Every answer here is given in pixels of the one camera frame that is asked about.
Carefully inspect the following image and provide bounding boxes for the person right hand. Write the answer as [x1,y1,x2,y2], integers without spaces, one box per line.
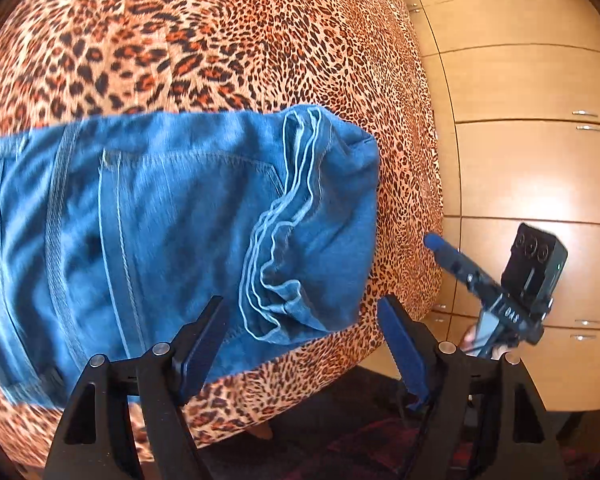
[460,324,509,360]

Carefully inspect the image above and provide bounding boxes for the wooden wardrobe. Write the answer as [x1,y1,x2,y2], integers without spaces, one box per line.
[404,0,600,412]

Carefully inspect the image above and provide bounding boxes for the leopard print bedsheet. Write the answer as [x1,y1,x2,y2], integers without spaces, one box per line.
[0,0,443,445]

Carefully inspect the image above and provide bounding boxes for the blue denim pants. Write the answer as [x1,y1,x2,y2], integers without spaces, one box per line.
[0,105,379,408]

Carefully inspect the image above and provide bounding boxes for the black camera box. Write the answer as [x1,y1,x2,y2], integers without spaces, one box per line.
[501,223,568,315]

